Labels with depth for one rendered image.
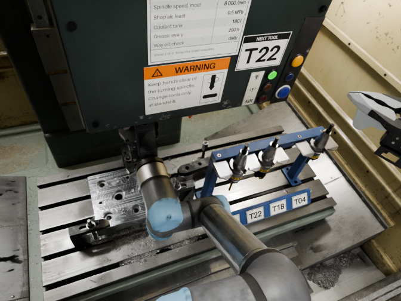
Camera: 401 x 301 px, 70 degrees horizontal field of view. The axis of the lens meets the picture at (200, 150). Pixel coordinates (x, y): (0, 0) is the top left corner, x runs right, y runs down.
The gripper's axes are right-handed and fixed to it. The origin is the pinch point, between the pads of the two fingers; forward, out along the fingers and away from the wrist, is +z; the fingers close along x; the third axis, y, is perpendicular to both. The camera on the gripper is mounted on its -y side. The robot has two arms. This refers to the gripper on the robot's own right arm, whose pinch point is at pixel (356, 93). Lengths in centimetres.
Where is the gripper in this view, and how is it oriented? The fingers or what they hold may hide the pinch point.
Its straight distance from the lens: 61.4
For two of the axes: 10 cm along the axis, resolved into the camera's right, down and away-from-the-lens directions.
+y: -1.2, 6.2, 7.7
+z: -7.7, -5.5, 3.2
